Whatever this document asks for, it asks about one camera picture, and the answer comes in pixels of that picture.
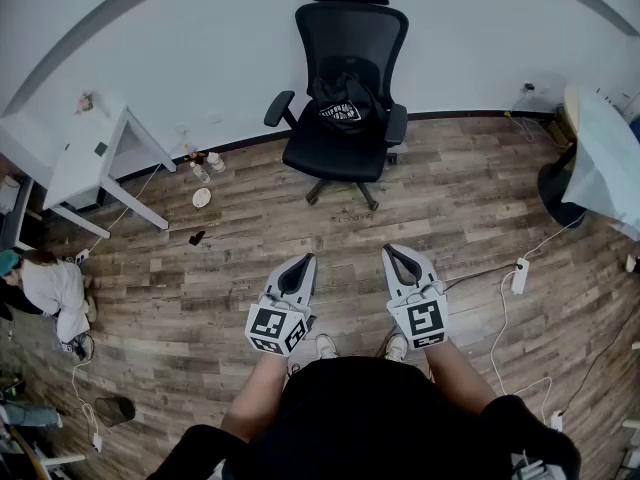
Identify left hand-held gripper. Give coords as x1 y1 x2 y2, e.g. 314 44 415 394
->
244 253 319 358

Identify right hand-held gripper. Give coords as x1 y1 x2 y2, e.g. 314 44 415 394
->
382 243 450 351

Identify black fabric bag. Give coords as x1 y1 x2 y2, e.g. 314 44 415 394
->
309 71 389 136

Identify black mesh office chair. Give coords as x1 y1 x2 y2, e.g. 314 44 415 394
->
263 0 410 213

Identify person's right forearm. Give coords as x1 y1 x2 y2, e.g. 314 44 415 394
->
424 340 501 419

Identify person's left forearm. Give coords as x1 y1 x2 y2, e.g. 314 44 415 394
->
219 350 291 442

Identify person's right white shoe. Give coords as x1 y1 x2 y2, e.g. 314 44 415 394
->
383 333 409 363

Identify person's white shoe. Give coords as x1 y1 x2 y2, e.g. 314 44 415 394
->
315 333 340 360
383 333 409 363

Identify person's left white shoe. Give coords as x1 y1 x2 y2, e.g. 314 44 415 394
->
315 333 340 360

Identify long white power strip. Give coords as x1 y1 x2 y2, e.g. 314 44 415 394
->
510 257 531 296

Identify person's black clothes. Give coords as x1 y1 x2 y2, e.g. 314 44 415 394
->
147 355 581 480

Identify round table with black base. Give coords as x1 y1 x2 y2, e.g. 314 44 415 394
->
537 85 587 229

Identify brown cardboard box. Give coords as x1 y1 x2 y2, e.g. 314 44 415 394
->
547 107 576 147

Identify black mesh wastebasket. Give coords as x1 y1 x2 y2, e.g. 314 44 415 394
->
94 396 137 428

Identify light blue tablecloth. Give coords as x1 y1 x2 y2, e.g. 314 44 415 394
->
559 87 640 242

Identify white desk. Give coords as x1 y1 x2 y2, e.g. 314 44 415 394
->
42 90 177 239

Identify white table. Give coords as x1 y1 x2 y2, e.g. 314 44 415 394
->
0 112 66 189

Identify black floor cable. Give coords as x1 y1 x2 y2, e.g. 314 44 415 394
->
442 262 519 289

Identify long looped white cable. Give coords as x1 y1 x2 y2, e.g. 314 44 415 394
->
489 272 554 424

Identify white cable to round table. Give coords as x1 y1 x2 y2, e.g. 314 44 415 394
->
522 212 586 262

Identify white desk cable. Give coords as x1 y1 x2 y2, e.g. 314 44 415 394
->
87 162 164 254

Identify white cable by wall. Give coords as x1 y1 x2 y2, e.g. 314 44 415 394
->
504 112 541 143

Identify white cable with charger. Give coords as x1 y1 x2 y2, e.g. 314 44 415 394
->
71 360 104 453

